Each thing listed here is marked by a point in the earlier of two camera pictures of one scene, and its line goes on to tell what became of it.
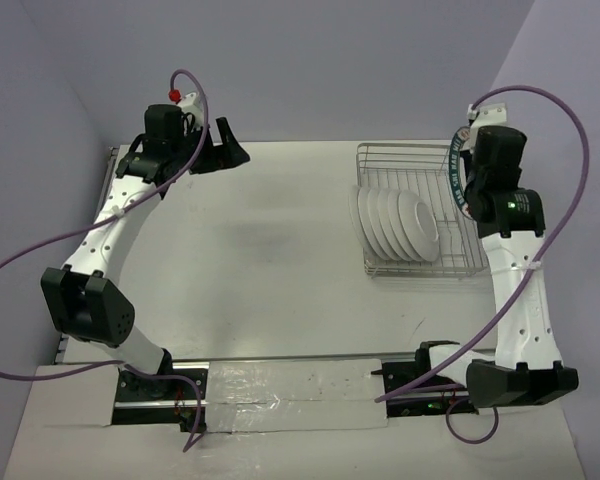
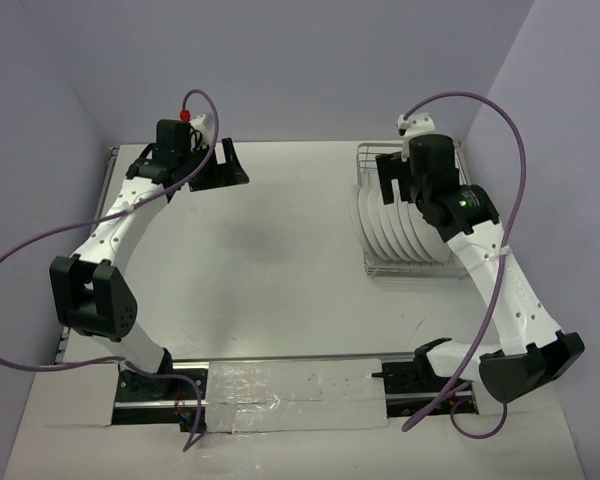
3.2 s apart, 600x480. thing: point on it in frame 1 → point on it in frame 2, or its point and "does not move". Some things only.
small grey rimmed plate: x=357 y=222 does not move
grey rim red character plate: x=367 y=225 does not move
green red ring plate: x=398 y=234 does not move
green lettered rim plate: x=458 y=173 → x=429 y=239
